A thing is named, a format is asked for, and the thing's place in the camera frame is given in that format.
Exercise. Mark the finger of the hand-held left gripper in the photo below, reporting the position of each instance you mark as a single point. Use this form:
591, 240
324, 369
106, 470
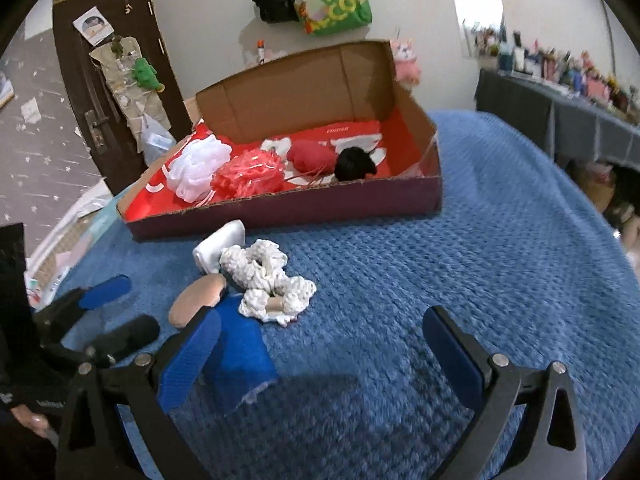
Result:
105, 290
130, 335

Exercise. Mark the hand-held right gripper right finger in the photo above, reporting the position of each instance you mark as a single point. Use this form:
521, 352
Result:
450, 355

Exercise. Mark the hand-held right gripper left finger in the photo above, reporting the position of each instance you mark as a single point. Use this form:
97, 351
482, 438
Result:
190, 360

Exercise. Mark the blue knitted cloth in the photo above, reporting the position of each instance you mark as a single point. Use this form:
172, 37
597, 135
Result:
240, 350

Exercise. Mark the tan oval sponge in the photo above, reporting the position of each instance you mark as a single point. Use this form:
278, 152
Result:
195, 300

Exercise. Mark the small white sponge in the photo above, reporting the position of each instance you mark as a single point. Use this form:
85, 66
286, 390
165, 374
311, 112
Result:
220, 245

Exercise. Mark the white mesh bath sponge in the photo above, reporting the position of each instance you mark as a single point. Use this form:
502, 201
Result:
197, 165

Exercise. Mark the coral mesh bath sponge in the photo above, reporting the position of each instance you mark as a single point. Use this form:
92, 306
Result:
245, 175

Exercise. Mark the cardboard box with red lining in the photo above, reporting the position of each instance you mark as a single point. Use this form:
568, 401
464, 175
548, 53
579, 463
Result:
310, 205

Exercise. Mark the black knitted pouf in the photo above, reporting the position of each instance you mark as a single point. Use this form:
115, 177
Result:
352, 162

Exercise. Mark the red fluffy pouch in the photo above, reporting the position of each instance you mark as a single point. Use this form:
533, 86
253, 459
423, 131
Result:
310, 157

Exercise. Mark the person's left hand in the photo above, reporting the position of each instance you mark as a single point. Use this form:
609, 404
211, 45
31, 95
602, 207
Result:
30, 416

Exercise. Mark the white plastic sheet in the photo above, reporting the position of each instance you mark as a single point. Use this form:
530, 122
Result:
95, 200

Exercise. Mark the blue blanket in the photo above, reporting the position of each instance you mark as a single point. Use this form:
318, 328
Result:
450, 240

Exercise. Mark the clear plastic bag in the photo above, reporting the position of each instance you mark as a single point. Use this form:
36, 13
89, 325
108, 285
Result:
157, 140

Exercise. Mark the dark wooden door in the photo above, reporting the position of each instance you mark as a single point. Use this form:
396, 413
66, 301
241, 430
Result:
75, 90

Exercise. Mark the beige hanging organizer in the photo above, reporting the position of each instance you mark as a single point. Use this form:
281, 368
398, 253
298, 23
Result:
120, 75

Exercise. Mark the green plush toy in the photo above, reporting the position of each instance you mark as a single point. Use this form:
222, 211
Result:
145, 72

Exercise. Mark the wicker basket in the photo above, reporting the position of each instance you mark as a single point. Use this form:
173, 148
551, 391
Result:
597, 190

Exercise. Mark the table with grey cloth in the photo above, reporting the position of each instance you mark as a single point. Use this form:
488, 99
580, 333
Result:
525, 105

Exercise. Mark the door photo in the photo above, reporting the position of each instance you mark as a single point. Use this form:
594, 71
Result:
92, 25

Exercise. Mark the white stick with orange tip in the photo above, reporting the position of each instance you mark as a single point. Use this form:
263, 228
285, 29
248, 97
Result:
260, 52

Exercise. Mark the pink unicorn plush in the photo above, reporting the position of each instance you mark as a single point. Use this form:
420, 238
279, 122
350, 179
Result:
406, 62

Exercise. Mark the row of cosmetic bottles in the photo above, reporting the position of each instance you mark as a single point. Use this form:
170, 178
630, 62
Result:
565, 67

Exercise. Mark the green tote bag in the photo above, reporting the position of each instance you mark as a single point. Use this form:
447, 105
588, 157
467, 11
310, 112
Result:
340, 0

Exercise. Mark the wall mirror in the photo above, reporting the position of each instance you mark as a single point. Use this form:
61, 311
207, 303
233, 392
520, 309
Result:
477, 10

